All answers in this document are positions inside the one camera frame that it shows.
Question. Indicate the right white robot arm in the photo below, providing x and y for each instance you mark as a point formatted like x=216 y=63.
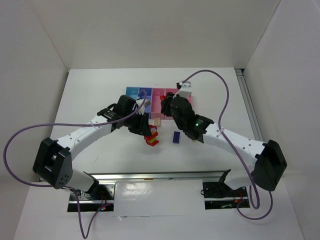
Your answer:
x=266 y=159

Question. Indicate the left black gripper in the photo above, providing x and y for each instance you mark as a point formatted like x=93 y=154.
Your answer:
x=142 y=125

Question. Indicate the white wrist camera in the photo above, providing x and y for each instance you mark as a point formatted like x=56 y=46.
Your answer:
x=184 y=89
x=142 y=105

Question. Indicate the beige lego brick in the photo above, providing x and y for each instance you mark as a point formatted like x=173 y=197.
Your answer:
x=157 y=121

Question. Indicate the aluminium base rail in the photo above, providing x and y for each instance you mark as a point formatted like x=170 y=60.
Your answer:
x=215 y=175

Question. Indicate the large pink bin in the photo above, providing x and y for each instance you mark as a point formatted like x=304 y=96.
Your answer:
x=192 y=96

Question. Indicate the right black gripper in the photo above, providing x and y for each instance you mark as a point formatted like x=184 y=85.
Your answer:
x=166 y=105

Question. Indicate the light blue bin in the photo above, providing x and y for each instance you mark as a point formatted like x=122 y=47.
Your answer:
x=132 y=91

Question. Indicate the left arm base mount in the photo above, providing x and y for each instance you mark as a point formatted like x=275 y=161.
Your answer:
x=102 y=199

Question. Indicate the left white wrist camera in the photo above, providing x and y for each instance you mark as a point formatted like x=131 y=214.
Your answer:
x=142 y=105

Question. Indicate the periwinkle blue bin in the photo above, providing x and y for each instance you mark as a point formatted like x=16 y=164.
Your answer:
x=145 y=93

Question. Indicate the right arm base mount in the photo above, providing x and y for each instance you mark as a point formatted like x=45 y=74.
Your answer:
x=217 y=195

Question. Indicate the aluminium side rail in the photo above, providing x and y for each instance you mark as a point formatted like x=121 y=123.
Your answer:
x=248 y=104

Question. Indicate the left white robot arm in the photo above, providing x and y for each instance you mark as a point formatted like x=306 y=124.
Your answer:
x=53 y=162

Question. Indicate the large red lego block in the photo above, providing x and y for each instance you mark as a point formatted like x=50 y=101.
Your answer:
x=152 y=139

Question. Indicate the small pink bin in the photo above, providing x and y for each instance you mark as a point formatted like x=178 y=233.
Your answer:
x=155 y=103

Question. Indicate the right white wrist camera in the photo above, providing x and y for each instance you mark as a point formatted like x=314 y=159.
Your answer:
x=184 y=89

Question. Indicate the dark blue lego brick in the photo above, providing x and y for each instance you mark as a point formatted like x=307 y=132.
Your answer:
x=176 y=137

